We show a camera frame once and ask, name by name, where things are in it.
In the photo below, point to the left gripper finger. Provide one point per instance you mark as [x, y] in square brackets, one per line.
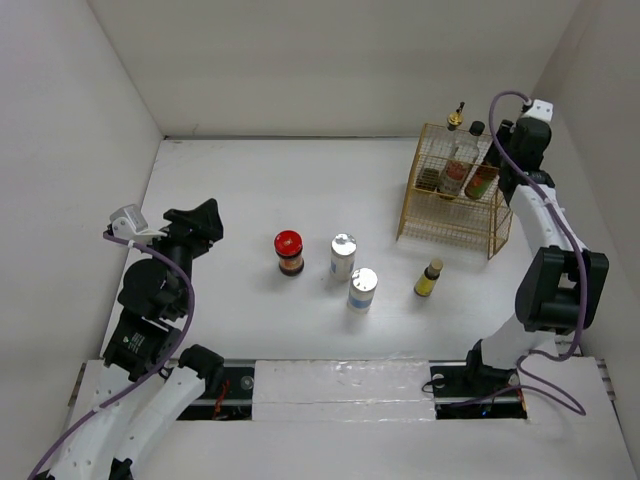
[207, 220]
[184, 218]

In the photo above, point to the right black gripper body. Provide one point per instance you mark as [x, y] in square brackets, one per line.
[500, 152]

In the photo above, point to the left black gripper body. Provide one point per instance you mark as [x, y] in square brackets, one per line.
[180, 246]

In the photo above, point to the small red sauce bottle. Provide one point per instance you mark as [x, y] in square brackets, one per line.
[480, 181]

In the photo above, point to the glass cruet gold spout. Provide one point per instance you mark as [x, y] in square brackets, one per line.
[440, 143]

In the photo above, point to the red lid sauce jar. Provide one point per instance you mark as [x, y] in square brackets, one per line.
[288, 246]

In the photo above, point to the silver lid shaker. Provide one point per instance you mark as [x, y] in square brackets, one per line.
[362, 288]
[342, 257]

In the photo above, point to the small yellow label bottle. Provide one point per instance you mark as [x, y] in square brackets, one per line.
[424, 286]

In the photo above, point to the silver lid shaker front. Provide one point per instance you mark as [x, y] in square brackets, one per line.
[362, 288]

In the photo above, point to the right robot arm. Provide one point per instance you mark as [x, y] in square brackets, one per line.
[561, 289]

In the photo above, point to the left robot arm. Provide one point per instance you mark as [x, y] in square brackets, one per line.
[146, 380]

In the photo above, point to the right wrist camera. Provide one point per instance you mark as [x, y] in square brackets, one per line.
[538, 109]

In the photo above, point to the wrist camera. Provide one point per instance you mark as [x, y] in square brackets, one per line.
[128, 224]
[538, 109]

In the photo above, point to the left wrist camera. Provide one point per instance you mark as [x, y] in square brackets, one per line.
[128, 224]

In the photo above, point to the gold wire basket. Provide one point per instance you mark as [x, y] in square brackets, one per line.
[483, 224]

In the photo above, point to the black mounting rail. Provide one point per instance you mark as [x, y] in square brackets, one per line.
[232, 401]

